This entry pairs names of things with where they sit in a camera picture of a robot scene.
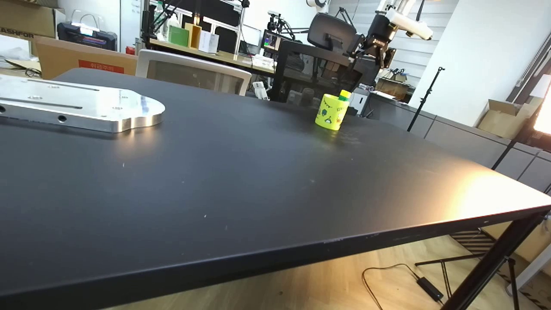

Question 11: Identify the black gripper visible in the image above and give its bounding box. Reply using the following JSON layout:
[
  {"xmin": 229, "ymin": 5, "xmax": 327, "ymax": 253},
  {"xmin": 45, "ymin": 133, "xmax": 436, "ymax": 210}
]
[{"xmin": 363, "ymin": 12, "xmax": 399, "ymax": 62}]

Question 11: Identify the black computer monitor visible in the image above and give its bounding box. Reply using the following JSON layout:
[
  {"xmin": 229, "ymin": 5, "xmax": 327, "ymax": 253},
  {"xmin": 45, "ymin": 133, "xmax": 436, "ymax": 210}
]
[{"xmin": 350, "ymin": 54, "xmax": 382, "ymax": 88}]

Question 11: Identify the black office chair headrest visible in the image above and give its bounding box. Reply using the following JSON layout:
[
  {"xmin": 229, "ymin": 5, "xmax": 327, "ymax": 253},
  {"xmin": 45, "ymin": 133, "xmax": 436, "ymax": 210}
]
[{"xmin": 307, "ymin": 12, "xmax": 358, "ymax": 55}]

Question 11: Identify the black tripod pole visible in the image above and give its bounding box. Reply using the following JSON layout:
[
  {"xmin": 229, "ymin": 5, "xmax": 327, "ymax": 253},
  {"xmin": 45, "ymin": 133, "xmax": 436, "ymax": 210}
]
[{"xmin": 406, "ymin": 66, "xmax": 448, "ymax": 135}]

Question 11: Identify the black metal rack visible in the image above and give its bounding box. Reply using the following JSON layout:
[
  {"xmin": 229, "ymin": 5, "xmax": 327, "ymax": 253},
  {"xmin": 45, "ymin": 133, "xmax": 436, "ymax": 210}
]
[{"xmin": 270, "ymin": 40, "xmax": 363, "ymax": 109}]

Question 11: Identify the grey cabinet row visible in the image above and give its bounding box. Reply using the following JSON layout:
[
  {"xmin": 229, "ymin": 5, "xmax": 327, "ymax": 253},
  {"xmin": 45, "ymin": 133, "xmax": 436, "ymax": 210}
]
[{"xmin": 360, "ymin": 92, "xmax": 551, "ymax": 195}]

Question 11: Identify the open cardboard box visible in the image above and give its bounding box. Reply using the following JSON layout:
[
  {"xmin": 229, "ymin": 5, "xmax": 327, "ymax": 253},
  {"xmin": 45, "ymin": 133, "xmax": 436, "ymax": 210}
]
[{"xmin": 474, "ymin": 98, "xmax": 544, "ymax": 143}]

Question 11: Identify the wooden shelf desk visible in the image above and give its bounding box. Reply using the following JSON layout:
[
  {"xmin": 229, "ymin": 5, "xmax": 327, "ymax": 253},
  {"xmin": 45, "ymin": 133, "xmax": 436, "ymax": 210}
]
[{"xmin": 146, "ymin": 36, "xmax": 277, "ymax": 76}]

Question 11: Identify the bright studio lamp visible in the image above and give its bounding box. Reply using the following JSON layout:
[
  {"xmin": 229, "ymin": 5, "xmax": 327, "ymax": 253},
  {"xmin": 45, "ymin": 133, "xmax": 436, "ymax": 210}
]
[{"xmin": 530, "ymin": 85, "xmax": 551, "ymax": 138}]

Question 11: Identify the green box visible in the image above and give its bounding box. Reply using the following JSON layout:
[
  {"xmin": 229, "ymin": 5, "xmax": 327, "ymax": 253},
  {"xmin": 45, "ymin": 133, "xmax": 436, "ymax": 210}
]
[{"xmin": 167, "ymin": 24, "xmax": 193, "ymax": 49}]

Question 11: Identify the white chair backrest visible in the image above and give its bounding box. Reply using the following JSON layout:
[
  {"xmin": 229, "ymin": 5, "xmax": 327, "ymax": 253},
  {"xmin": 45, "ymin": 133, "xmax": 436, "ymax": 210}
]
[{"xmin": 134, "ymin": 49, "xmax": 253, "ymax": 98}]

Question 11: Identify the black table leg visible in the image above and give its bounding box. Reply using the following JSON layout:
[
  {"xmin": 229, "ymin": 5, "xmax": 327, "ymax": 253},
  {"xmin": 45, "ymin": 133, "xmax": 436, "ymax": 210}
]
[{"xmin": 441, "ymin": 212, "xmax": 549, "ymax": 310}]

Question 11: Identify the black power adapter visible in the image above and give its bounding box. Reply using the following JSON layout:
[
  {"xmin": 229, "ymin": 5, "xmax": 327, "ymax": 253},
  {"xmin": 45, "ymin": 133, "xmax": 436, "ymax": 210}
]
[{"xmin": 420, "ymin": 276, "xmax": 446, "ymax": 305}]

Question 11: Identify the black tool case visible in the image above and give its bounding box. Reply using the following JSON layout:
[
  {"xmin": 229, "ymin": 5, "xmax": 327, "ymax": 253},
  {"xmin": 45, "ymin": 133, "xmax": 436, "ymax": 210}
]
[{"xmin": 55, "ymin": 21, "xmax": 119, "ymax": 52}]

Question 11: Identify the silver metal mounting plate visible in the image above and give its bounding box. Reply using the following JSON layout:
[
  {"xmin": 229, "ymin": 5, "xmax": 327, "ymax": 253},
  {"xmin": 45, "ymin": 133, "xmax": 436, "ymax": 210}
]
[{"xmin": 0, "ymin": 74, "xmax": 167, "ymax": 138}]

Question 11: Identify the cardboard box with red label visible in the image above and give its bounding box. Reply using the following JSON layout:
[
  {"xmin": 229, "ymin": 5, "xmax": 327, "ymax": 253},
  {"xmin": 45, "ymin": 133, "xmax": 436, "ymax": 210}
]
[{"xmin": 31, "ymin": 35, "xmax": 139, "ymax": 81}]

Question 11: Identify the plain brown cardboard box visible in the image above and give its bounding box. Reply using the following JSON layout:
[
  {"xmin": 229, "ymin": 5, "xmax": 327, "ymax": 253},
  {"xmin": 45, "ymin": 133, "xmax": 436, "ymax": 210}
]
[{"xmin": 0, "ymin": 0, "xmax": 59, "ymax": 40}]

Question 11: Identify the black floor cable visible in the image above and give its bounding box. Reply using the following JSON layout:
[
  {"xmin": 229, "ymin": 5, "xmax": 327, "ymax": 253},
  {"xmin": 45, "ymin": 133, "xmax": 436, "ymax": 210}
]
[{"xmin": 360, "ymin": 262, "xmax": 427, "ymax": 310}]

